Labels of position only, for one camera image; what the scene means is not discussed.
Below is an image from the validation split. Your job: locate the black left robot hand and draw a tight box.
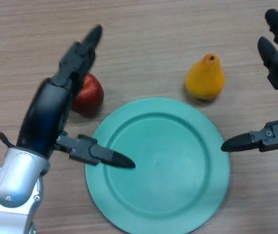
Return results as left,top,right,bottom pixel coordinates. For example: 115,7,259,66
16,24,136,169

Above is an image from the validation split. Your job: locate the red apple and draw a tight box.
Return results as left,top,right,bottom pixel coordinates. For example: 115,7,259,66
71,73,105,117

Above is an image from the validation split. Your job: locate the green round plate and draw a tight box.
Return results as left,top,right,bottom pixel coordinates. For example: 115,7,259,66
85,97,230,234

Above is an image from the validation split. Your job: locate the yellow pear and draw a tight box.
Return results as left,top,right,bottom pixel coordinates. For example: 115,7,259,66
185,53,226,100

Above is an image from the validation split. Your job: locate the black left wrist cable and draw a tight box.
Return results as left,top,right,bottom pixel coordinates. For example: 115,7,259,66
0,132,16,148

